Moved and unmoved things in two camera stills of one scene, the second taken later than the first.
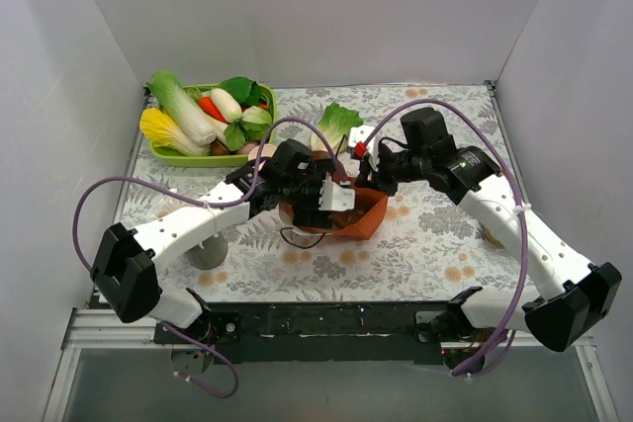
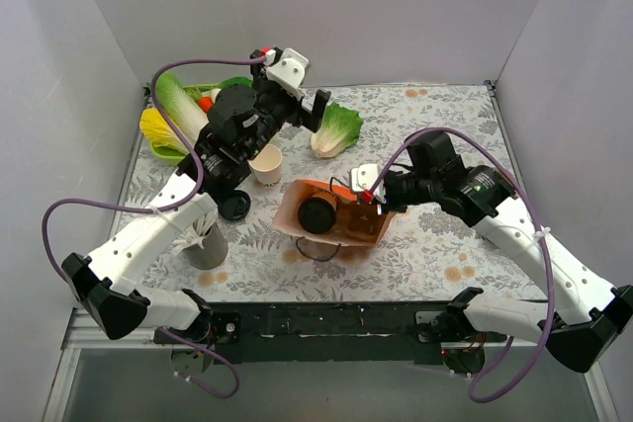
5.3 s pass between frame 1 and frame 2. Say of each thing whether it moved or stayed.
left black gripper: moved
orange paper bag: moved
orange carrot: stayed
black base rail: stayed
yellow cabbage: stayed
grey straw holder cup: stayed
